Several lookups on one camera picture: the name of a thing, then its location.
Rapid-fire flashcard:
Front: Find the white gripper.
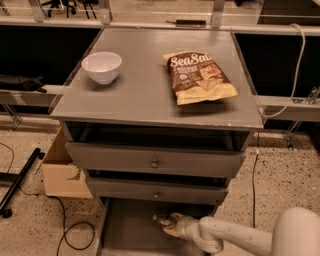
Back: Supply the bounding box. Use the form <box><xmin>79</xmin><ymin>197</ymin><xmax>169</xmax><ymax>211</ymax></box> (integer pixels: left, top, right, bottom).
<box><xmin>163</xmin><ymin>213</ymin><xmax>201</xmax><ymax>241</ymax></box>

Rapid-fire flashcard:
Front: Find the clear plastic water bottle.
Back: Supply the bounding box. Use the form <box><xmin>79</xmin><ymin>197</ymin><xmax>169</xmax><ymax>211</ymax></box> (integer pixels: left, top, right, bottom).
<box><xmin>152</xmin><ymin>214</ymin><xmax>176</xmax><ymax>228</ymax></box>

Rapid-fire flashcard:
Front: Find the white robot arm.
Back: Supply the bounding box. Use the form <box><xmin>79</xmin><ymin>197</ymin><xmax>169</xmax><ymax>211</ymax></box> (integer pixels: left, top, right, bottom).
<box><xmin>160</xmin><ymin>207</ymin><xmax>320</xmax><ymax>256</ymax></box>

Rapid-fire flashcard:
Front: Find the grey middle drawer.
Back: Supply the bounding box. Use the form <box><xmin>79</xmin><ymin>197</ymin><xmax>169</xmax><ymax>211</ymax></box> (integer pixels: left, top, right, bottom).
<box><xmin>87</xmin><ymin>176</ymin><xmax>228</xmax><ymax>205</ymax></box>

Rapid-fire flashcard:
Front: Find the grey drawer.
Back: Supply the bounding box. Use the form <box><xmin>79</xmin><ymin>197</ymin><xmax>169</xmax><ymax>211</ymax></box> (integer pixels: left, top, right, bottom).
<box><xmin>65</xmin><ymin>142</ymin><xmax>245</xmax><ymax>178</ymax></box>
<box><xmin>87</xmin><ymin>176</ymin><xmax>228</xmax><ymax>205</ymax></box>
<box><xmin>95</xmin><ymin>199</ymin><xmax>216</xmax><ymax>256</ymax></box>

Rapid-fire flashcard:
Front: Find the grey bottom drawer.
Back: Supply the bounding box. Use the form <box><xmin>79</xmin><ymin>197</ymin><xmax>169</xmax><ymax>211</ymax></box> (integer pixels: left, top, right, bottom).
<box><xmin>95</xmin><ymin>199</ymin><xmax>216</xmax><ymax>256</ymax></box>

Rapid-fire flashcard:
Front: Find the grey top drawer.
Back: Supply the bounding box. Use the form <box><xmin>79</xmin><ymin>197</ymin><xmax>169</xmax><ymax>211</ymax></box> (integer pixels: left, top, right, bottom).
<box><xmin>65</xmin><ymin>142</ymin><xmax>245</xmax><ymax>178</ymax></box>

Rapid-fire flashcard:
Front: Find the grey drawer cabinet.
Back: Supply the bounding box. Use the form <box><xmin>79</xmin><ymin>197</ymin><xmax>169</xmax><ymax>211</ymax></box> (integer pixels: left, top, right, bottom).
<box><xmin>49</xmin><ymin>27</ymin><xmax>265</xmax><ymax>214</ymax></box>

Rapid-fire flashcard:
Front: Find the cardboard box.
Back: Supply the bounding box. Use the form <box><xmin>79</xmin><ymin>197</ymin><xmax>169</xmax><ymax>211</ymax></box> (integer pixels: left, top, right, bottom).
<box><xmin>41</xmin><ymin>129</ymin><xmax>93</xmax><ymax>199</ymax></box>

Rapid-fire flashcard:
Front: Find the brown sea salt chip bag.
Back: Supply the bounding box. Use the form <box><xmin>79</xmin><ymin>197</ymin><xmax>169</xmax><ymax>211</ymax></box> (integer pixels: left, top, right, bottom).
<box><xmin>163</xmin><ymin>51</ymin><xmax>238</xmax><ymax>105</ymax></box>

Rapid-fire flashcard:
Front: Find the black metal pole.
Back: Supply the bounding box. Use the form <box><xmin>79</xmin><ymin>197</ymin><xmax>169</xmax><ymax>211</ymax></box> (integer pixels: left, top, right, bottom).
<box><xmin>0</xmin><ymin>148</ymin><xmax>45</xmax><ymax>218</ymax></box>

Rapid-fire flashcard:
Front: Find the white bowl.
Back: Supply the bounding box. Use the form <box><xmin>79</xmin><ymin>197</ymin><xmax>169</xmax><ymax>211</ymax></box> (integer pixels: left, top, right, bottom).
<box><xmin>81</xmin><ymin>52</ymin><xmax>122</xmax><ymax>85</ymax></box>

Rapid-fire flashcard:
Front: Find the black flat device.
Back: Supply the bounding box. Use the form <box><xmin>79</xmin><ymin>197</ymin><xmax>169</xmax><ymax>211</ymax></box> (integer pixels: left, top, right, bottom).
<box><xmin>175</xmin><ymin>19</ymin><xmax>206</xmax><ymax>28</ymax></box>

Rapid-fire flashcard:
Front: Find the black floor cable right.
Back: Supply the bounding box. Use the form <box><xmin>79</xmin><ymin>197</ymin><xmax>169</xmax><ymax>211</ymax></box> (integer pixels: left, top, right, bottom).
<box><xmin>251</xmin><ymin>131</ymin><xmax>261</xmax><ymax>229</ymax></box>

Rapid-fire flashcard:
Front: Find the black floor cable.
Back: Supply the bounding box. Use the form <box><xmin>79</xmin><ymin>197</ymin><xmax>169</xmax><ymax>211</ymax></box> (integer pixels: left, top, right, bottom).
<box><xmin>251</xmin><ymin>131</ymin><xmax>261</xmax><ymax>229</ymax></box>
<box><xmin>0</xmin><ymin>142</ymin><xmax>96</xmax><ymax>256</ymax></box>

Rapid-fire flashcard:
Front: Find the white cable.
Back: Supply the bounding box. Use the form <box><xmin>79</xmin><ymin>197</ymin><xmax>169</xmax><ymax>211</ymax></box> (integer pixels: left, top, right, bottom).
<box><xmin>259</xmin><ymin>23</ymin><xmax>306</xmax><ymax>119</ymax></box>

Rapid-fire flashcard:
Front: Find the black floor cable left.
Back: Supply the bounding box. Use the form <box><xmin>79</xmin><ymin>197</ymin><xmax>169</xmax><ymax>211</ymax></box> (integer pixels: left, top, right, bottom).
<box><xmin>0</xmin><ymin>142</ymin><xmax>96</xmax><ymax>256</ymax></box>

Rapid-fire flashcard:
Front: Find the black bag on rail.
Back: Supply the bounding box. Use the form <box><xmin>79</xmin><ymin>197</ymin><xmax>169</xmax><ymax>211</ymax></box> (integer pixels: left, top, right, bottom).
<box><xmin>0</xmin><ymin>75</ymin><xmax>47</xmax><ymax>93</ymax></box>

